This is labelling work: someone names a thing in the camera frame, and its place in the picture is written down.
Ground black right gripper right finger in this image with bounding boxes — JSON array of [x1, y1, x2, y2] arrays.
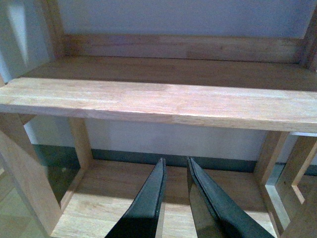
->
[[187, 158, 273, 238]]

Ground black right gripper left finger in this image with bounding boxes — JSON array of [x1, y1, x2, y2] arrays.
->
[[106, 158, 167, 238]]

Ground wooden shelf rack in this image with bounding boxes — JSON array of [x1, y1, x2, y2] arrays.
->
[[0, 0, 317, 238]]

